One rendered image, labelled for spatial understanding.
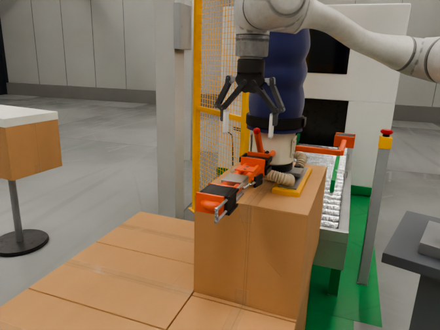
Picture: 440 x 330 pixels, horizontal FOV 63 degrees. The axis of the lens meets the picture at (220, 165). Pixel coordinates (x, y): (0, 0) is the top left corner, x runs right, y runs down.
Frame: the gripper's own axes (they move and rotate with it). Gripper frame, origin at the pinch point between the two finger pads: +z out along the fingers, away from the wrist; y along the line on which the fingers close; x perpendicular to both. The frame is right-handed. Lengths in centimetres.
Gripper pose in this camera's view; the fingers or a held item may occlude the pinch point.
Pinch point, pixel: (247, 131)
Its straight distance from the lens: 104.8
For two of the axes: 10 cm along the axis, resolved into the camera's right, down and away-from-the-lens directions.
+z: -0.3, 9.6, 2.7
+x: -3.6, 2.4, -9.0
